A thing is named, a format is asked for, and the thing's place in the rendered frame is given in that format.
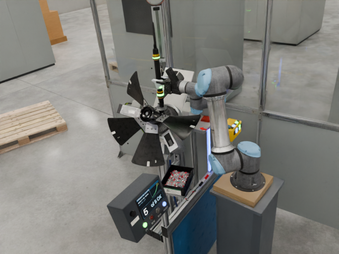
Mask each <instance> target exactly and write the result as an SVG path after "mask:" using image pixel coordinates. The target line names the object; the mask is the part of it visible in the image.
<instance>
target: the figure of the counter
mask: <svg viewBox="0 0 339 254"><path fill-rule="evenodd" d="M141 213H142V216H143V218H144V219H145V218H146V217H147V216H148V215H149V214H150V213H151V212H150V209H149V206H148V204H147V205H146V206H145V207H144V208H143V209H142V210H141Z"/></svg>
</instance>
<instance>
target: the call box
mask: <svg viewBox="0 0 339 254"><path fill-rule="evenodd" d="M227 121H228V125H230V126H231V127H234V128H233V129H231V128H229V136H230V142H232V141H233V140H234V139H235V138H236V137H237V135H238V134H239V133H240V132H241V128H240V129H239V130H238V132H237V133H236V134H235V135H234V131H235V130H236V128H237V127H238V126H239V125H240V124H241V121H239V122H238V123H237V124H236V125H235V126H232V125H233V124H234V123H235V122H236V121H237V120H235V119H231V118H229V119H228V120H227Z"/></svg>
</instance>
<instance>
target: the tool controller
mask: <svg viewBox="0 0 339 254"><path fill-rule="evenodd" d="M163 201H165V202H166V206H165V207H163V206H162V202H163ZM147 204H148V206H149V209H150V212H151V213H150V214H149V215H148V216H147V217H146V218H145V219H144V218H143V216H142V213H141V210H142V209H143V208H144V207H145V206H146V205H147ZM169 207H170V204H169V202H168V199H167V196H166V194H165V191H164V188H163V185H162V183H161V180H160V177H159V175H156V174H148V173H142V174H141V175H140V176H139V177H138V178H136V179H135V180H134V181H133V182H132V183H131V184H130V185H129V186H128V187H126V188H125V189H124V190H123V191H122V192H121V193H120V194H119V195H118V196H116V197H115V198H114V199H113V200H112V201H111V202H110V203H109V204H107V208H108V210H109V213H110V215H111V217H112V219H113V221H114V223H115V226H116V228H117V230H118V232H119V234H120V236H121V238H123V239H126V240H129V241H132V242H135V243H138V242H139V241H140V240H141V239H142V238H143V236H144V235H145V234H146V233H147V232H148V231H149V230H150V229H151V227H152V226H153V225H154V224H155V223H156V222H157V221H158V220H159V218H160V217H161V216H162V215H163V214H164V213H165V212H166V211H167V209H168V208H169ZM157 208H160V212H159V213H156V209H157ZM150 215H153V216H154V218H153V220H150V219H149V217H150ZM144 222H147V226H146V228H143V223H144Z"/></svg>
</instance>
